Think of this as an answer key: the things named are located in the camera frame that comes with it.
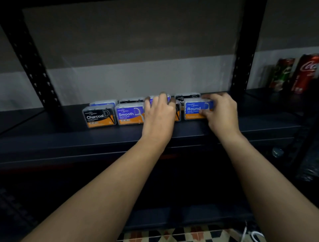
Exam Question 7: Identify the person's right hand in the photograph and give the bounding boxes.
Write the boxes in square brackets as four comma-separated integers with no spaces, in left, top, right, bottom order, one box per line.
[199,93,241,141]

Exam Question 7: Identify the person's left hand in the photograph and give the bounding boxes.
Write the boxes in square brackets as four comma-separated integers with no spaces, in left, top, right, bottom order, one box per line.
[142,93,176,147]

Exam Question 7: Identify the blue floss pick box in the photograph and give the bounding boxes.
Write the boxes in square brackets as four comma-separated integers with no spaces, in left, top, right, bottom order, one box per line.
[184,98,215,121]

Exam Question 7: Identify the black floss pick box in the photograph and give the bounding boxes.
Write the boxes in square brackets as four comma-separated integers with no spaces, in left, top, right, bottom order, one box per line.
[174,100,182,122]

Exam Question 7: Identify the person's left forearm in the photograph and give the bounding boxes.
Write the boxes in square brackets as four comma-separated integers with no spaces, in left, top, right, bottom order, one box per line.
[22,136,170,242]

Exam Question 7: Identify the person's right forearm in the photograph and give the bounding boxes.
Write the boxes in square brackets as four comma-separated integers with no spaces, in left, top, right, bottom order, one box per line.
[218,132,319,242]

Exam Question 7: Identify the rows of dental floss boxes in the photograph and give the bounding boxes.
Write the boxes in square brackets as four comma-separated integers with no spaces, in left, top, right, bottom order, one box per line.
[82,93,201,129]

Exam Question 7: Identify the green soda can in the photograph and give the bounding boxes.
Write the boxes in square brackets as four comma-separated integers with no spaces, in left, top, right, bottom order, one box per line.
[269,58,296,92]

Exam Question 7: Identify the black metal shelf rack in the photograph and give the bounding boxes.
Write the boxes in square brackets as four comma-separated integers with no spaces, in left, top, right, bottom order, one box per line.
[0,0,319,232]

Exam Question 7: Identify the red soda can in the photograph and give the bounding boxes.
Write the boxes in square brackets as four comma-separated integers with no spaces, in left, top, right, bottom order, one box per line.
[291,54,319,94]

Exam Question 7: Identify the white cable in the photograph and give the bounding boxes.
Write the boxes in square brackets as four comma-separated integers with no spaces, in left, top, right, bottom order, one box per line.
[240,221,266,242]

